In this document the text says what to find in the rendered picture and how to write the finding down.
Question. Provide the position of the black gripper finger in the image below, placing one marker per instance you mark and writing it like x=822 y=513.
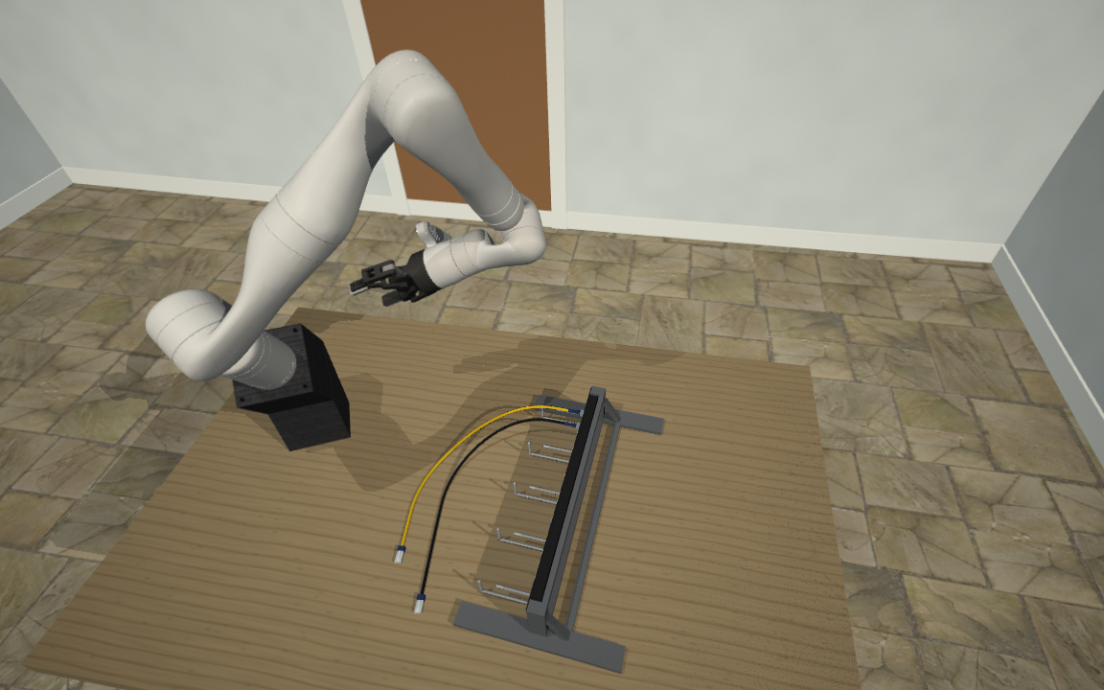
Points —
x=395 y=296
x=382 y=271

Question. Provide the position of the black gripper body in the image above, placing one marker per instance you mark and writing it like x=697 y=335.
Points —
x=414 y=273

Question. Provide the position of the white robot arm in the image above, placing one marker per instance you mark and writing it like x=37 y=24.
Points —
x=406 y=97

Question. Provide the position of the dark grey patch panel rack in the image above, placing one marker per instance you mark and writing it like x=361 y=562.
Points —
x=541 y=630

